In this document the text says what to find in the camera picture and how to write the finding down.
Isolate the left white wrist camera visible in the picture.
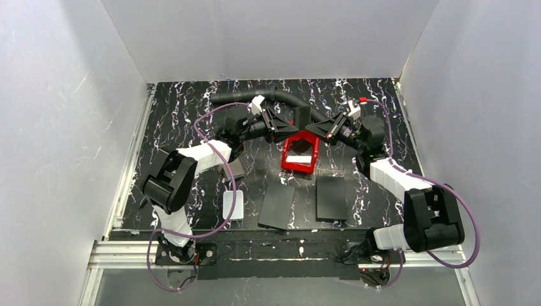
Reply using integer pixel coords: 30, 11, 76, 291
249, 95, 265, 117

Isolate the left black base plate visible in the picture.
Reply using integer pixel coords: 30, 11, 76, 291
153, 243, 218, 266

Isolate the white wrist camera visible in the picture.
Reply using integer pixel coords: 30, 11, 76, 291
249, 95, 265, 117
348, 99, 362, 121

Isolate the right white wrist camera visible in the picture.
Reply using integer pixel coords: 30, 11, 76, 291
348, 99, 362, 121

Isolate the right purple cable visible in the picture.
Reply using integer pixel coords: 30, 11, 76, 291
359, 98, 482, 290

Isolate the white striped credit card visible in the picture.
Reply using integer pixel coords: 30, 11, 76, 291
286, 156, 312, 164

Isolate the black card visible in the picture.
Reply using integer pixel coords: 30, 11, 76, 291
258, 182, 295, 230
316, 176, 348, 222

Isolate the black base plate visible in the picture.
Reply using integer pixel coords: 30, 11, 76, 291
335, 241, 405, 270
153, 243, 218, 266

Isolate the red plastic tray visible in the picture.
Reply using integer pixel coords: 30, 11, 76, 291
281, 131, 320, 174

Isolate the black corrugated hose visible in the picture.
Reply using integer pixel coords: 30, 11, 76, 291
210, 86, 330, 123

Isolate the black card left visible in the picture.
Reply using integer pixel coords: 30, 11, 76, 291
258, 182, 295, 230

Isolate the black card right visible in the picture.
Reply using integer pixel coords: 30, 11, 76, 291
316, 176, 348, 222

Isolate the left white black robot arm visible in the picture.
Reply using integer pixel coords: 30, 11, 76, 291
140, 95, 299, 248

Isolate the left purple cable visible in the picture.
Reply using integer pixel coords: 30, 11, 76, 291
146, 102, 255, 293

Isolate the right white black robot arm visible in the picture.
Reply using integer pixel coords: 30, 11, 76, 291
306, 113, 465, 255

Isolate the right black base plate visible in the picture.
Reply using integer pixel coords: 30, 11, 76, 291
335, 241, 405, 270

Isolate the purple cable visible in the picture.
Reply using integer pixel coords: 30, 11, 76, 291
359, 98, 482, 290
146, 102, 255, 293

